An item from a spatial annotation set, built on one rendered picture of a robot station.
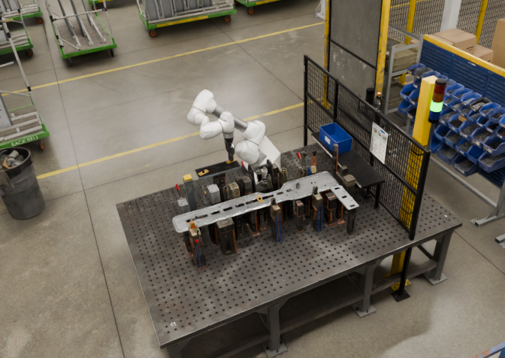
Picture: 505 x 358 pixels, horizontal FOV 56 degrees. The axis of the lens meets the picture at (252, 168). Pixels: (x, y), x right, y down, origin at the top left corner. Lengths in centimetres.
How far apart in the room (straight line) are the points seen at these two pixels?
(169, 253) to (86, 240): 162
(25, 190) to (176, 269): 244
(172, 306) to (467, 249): 290
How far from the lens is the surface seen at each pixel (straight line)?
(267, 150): 452
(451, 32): 698
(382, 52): 560
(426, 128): 353
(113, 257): 505
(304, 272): 366
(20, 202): 577
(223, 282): 364
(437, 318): 445
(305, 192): 387
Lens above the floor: 346
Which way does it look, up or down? 36 degrees down
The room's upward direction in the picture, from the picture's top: 4 degrees counter-clockwise
